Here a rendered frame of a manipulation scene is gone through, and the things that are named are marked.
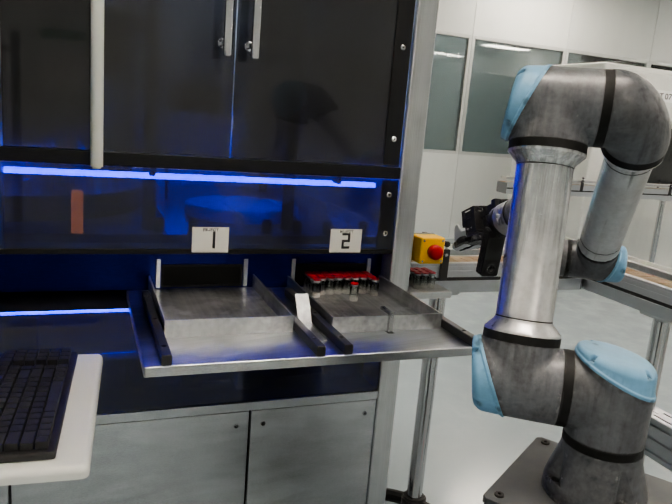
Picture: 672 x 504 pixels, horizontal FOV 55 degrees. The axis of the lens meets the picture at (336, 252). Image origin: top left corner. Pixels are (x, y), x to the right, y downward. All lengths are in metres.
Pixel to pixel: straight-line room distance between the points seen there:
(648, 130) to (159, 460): 1.29
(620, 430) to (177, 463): 1.08
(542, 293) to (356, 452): 1.00
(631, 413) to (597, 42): 7.32
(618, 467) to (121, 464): 1.13
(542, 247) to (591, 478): 0.34
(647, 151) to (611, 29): 7.27
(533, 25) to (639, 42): 1.50
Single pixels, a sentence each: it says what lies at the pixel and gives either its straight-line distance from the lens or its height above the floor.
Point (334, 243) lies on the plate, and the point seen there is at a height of 1.01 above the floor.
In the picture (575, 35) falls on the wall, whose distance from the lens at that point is 8.00.
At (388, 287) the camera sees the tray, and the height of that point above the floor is 0.90.
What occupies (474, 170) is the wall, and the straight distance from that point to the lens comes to 7.29.
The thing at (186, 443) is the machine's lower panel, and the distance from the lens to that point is 1.71.
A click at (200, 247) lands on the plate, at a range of 1.53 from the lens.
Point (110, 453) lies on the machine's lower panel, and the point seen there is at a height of 0.50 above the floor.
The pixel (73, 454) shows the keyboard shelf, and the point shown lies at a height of 0.80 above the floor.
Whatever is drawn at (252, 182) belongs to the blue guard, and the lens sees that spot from 1.53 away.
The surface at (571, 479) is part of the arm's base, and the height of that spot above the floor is 0.83.
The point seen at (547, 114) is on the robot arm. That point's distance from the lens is 1.01.
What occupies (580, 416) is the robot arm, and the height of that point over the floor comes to 0.93.
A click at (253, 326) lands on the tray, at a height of 0.90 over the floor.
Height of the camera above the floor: 1.33
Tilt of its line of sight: 12 degrees down
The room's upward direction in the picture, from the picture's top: 5 degrees clockwise
